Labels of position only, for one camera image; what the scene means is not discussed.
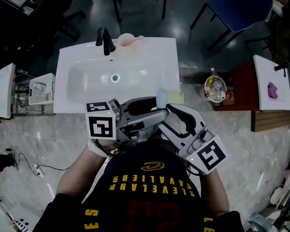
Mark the pink toothbrush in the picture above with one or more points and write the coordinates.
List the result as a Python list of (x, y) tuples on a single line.
[(139, 39)]

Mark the white wristband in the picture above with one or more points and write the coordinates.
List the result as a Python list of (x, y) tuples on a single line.
[(94, 149)]

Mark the blue chair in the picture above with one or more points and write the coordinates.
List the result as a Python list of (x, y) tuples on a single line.
[(241, 11)]

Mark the person's dark printed jersey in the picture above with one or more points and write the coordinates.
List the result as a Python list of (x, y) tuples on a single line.
[(147, 202)]

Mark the pale green square tray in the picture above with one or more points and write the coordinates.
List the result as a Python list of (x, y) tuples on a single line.
[(176, 98)]

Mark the dark brown chair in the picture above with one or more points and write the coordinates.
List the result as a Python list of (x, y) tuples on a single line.
[(282, 40)]

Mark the purple lump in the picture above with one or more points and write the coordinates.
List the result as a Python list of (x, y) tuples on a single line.
[(272, 91)]

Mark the plastic bag with bottles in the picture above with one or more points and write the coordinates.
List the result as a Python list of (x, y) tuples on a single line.
[(217, 100)]

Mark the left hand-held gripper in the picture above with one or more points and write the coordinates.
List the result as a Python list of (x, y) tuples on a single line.
[(101, 126)]

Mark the person's right forearm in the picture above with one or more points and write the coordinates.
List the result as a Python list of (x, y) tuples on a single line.
[(215, 192)]

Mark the white cabinet countertop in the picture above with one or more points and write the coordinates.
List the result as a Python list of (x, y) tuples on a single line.
[(263, 81)]

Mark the wide white ceramic washbasin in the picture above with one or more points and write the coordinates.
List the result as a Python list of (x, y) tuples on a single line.
[(147, 57)]

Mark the round metal sink drain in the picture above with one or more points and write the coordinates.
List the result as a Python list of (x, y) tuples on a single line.
[(115, 78)]

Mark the tall black faucet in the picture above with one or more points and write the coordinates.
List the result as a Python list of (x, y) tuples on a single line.
[(106, 42)]

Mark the cream mug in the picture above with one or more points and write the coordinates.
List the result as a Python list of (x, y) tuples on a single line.
[(126, 46)]

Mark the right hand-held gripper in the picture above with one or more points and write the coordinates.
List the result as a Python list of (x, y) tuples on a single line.
[(207, 153)]

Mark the black bag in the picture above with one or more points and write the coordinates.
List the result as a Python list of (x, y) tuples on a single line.
[(1, 163)]

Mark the white power strip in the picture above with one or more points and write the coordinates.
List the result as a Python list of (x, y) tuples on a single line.
[(38, 170)]

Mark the person's left forearm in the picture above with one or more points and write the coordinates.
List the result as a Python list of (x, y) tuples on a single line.
[(77, 170)]

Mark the small white sink top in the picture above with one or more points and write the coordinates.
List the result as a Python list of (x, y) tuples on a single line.
[(2, 98)]

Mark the wooden pallet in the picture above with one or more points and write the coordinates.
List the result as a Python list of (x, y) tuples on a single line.
[(270, 122)]

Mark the white perforated plastic basket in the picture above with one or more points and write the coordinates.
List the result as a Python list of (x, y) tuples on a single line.
[(35, 97)]

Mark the clear plastic bottle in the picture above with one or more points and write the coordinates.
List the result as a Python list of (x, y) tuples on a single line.
[(213, 75)]

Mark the red label bottle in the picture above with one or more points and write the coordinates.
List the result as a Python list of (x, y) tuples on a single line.
[(227, 95)]

